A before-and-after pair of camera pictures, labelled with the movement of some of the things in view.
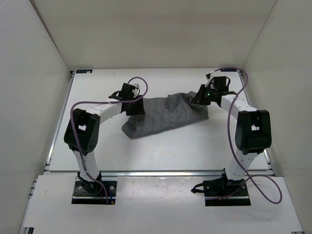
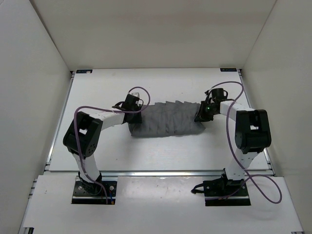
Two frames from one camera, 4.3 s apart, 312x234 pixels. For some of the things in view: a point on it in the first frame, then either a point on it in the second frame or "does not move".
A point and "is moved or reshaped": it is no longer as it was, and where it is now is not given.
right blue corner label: [228, 69] does not move
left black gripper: [139, 109] -> [137, 120]
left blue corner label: [84, 71] does not move
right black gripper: [199, 99] -> [201, 116]
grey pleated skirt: [164, 112] is moved or reshaped
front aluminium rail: [163, 173] does not move
